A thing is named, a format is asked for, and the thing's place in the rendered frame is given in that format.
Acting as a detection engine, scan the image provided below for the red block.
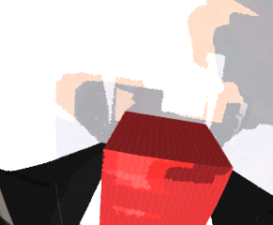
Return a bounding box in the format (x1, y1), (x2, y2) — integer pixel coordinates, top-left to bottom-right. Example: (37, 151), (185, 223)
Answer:
(99, 112), (234, 225)

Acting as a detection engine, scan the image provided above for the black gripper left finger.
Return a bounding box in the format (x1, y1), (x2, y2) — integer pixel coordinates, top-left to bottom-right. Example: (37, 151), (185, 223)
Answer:
(0, 142), (106, 225)

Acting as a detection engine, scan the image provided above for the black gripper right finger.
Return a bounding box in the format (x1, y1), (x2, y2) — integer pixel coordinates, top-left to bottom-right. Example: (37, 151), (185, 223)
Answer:
(211, 170), (273, 225)

